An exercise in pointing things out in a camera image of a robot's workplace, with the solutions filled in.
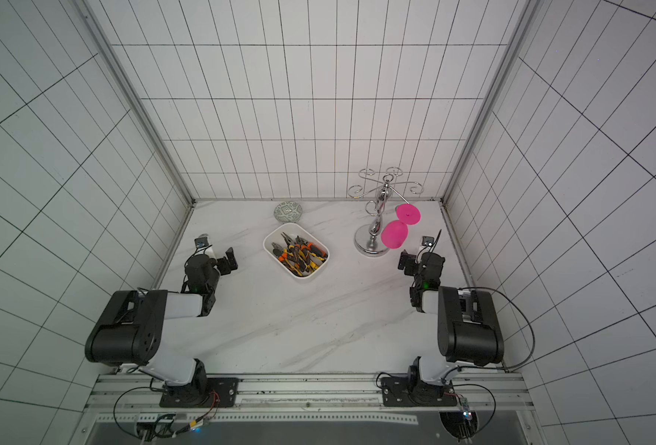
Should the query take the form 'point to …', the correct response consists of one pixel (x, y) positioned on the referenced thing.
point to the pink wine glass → (395, 233)
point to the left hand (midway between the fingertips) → (219, 254)
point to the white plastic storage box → (292, 231)
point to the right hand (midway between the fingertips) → (410, 248)
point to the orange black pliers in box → (309, 247)
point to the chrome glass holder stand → (368, 238)
